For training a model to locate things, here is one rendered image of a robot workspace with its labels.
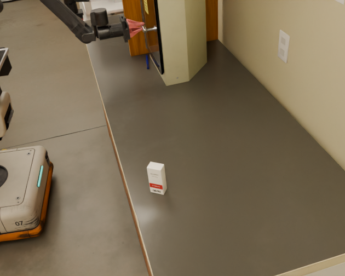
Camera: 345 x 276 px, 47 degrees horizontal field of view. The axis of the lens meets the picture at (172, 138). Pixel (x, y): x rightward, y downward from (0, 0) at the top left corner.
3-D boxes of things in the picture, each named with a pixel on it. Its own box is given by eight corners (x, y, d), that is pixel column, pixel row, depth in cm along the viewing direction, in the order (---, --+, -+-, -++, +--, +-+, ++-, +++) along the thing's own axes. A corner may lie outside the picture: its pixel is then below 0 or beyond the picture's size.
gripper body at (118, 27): (126, 19, 167) (108, 22, 166) (129, 42, 173) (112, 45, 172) (123, 14, 172) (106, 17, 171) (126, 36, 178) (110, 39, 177)
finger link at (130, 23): (145, 21, 170) (123, 24, 168) (147, 36, 174) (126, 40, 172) (142, 15, 175) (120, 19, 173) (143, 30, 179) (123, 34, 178)
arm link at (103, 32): (96, 38, 174) (98, 42, 170) (93, 22, 170) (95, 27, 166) (111, 35, 176) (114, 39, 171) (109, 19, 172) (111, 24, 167)
